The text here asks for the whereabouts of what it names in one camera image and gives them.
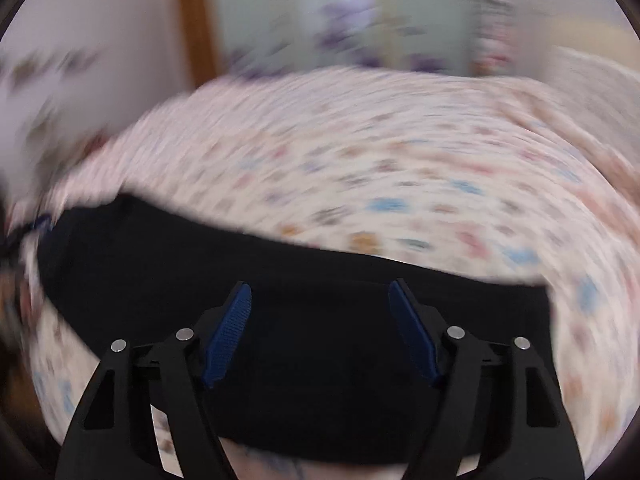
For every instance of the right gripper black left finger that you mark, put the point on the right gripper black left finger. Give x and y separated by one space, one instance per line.
111 435

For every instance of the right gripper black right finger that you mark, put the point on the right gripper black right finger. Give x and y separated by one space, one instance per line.
499 413

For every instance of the black pants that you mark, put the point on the black pants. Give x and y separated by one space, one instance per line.
321 371

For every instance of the cartoon animal print bed blanket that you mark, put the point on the cartoon animal print bed blanket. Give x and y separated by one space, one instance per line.
489 179

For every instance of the cream padded headboard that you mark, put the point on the cream padded headboard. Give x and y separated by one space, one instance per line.
603 39

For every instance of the clear tube of plush toys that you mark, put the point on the clear tube of plush toys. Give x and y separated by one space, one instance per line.
493 40

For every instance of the brown wooden door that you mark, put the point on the brown wooden door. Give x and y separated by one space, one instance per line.
199 41

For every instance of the frosted glass floral wardrobe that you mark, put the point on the frosted glass floral wardrobe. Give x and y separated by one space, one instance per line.
267 38

